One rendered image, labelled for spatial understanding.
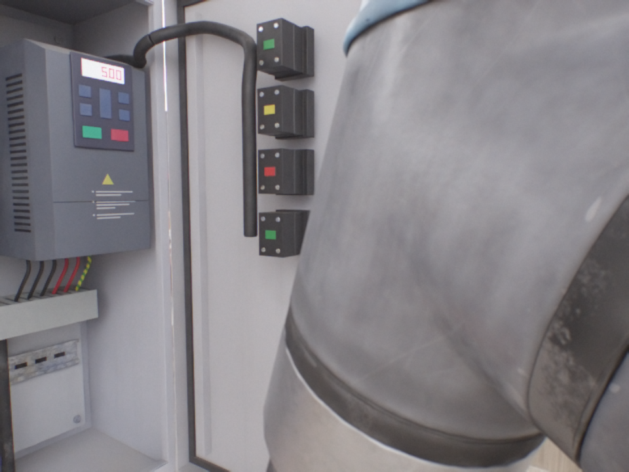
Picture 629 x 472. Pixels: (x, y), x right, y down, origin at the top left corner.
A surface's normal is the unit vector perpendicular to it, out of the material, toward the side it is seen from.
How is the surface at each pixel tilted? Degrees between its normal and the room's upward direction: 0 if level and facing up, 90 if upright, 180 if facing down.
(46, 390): 90
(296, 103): 90
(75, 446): 0
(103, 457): 0
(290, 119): 90
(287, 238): 90
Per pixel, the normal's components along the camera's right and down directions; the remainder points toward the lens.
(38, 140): -0.40, 0.09
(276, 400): -0.91, -0.03
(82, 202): 0.82, 0.05
